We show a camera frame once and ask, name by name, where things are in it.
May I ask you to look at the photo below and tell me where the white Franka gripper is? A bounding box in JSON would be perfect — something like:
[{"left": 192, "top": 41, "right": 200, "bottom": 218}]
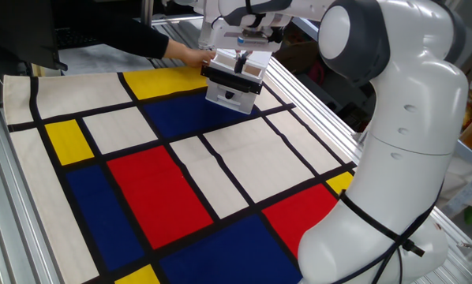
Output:
[{"left": 198, "top": 21, "right": 284, "bottom": 75}]

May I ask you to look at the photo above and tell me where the white plastic drawer cabinet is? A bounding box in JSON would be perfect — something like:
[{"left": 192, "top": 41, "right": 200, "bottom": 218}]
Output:
[{"left": 200, "top": 49, "right": 275, "bottom": 115}]

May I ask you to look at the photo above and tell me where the forearm in black sleeve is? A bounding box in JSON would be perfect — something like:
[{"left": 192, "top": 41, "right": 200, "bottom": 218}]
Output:
[{"left": 54, "top": 15, "right": 189, "bottom": 60}]

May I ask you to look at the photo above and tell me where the person's bare hand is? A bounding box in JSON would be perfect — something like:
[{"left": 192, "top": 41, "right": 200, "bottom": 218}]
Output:
[{"left": 179, "top": 46, "right": 216, "bottom": 68}]

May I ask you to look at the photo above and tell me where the brown cardboard box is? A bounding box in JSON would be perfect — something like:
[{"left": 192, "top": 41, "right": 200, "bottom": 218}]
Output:
[{"left": 275, "top": 39, "right": 320, "bottom": 74}]

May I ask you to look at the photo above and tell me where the red object under table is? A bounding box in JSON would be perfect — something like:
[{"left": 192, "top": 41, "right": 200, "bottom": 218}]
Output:
[{"left": 309, "top": 61, "right": 325, "bottom": 86}]

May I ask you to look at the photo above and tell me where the printed paper sheet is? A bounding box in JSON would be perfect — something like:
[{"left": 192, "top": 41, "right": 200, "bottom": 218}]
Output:
[{"left": 58, "top": 43, "right": 156, "bottom": 76}]

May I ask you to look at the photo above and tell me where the Mondrian pattern cloth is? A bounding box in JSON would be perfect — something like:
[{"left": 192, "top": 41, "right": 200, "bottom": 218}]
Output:
[{"left": 2, "top": 65, "right": 355, "bottom": 284}]

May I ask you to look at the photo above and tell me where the black monitor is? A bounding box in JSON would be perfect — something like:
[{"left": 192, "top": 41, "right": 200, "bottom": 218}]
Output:
[{"left": 0, "top": 0, "right": 69, "bottom": 72}]

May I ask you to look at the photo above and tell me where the grey metal shelf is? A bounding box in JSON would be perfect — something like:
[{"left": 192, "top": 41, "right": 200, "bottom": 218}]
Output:
[{"left": 440, "top": 140, "right": 472, "bottom": 218}]

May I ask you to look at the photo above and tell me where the aluminium frame post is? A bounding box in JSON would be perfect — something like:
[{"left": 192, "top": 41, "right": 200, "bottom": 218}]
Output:
[{"left": 140, "top": 0, "right": 155, "bottom": 27}]

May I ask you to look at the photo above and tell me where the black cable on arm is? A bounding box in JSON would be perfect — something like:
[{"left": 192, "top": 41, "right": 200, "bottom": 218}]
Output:
[{"left": 330, "top": 189, "right": 444, "bottom": 284}]

